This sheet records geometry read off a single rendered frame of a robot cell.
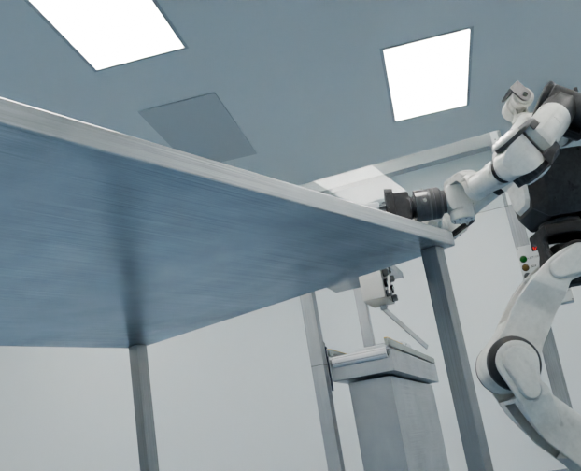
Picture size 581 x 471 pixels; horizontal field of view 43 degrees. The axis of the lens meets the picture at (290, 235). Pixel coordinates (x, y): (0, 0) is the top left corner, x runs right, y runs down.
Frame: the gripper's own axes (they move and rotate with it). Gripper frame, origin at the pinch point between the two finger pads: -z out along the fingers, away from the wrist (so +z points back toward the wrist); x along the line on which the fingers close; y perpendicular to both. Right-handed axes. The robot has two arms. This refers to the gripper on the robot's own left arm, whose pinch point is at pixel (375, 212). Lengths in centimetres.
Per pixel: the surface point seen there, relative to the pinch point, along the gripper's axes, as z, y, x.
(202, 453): -170, 496, 45
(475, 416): 11, -36, 59
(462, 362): 11, -36, 47
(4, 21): -172, 134, -184
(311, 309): -30, 132, -1
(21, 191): -52, -108, 23
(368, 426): -13, 149, 52
